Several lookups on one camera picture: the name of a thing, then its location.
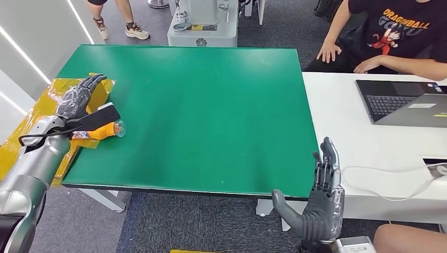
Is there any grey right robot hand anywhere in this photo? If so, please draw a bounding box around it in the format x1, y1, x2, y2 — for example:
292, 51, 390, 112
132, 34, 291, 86
271, 137, 345, 244

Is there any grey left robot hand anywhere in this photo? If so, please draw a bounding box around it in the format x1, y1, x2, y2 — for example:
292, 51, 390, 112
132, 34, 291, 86
55, 73, 108, 121

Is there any orange juice bottle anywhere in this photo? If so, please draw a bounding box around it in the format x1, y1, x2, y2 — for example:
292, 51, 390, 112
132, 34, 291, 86
70, 120, 127, 141

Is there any yellow taped cardboard box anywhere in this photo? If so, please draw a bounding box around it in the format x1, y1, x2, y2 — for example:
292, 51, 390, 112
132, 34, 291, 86
0, 73, 116, 188

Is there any white table foot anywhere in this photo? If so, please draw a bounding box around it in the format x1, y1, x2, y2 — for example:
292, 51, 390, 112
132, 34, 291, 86
255, 199, 277, 217

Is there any person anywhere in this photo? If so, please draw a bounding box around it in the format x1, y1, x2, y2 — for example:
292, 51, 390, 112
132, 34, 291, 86
86, 0, 151, 41
304, 0, 447, 82

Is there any black and white device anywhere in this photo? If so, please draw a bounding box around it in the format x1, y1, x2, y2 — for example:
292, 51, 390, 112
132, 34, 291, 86
422, 158, 447, 180

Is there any green table mat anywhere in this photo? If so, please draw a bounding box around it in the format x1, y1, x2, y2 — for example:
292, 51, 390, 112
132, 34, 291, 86
55, 43, 319, 200

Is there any black laptop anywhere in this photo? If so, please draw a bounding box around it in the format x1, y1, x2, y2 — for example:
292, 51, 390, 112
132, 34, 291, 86
355, 79, 447, 129

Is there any white machine base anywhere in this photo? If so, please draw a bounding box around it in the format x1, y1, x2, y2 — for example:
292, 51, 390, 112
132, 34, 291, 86
167, 0, 239, 48

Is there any person's left hand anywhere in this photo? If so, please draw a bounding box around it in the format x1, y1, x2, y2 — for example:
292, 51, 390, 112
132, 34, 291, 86
353, 55, 381, 74

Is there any person's hand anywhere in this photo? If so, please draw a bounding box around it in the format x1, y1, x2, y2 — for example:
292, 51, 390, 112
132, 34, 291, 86
316, 41, 342, 64
353, 55, 381, 74

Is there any person's right hand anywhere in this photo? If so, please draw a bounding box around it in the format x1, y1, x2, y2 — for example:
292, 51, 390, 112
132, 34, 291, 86
316, 41, 342, 64

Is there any white furniture panel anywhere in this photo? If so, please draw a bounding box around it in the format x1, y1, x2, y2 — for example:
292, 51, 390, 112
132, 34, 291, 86
244, 0, 266, 26

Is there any black object on floor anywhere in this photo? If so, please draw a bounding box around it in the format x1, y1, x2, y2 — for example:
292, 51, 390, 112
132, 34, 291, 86
313, 0, 336, 17

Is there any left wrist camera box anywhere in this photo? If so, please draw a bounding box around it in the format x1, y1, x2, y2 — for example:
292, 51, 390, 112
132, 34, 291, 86
64, 102, 121, 133

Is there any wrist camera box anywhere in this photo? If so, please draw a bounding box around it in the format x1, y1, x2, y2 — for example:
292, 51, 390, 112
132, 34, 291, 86
332, 236, 377, 253
64, 102, 121, 133

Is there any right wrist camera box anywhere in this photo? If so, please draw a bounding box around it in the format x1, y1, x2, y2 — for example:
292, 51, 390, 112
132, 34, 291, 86
332, 236, 377, 253

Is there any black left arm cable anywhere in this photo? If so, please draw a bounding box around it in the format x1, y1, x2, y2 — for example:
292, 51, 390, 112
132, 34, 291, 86
18, 126, 83, 148

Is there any white cable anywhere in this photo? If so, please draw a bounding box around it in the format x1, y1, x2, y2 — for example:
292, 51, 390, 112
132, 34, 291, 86
341, 166, 441, 202

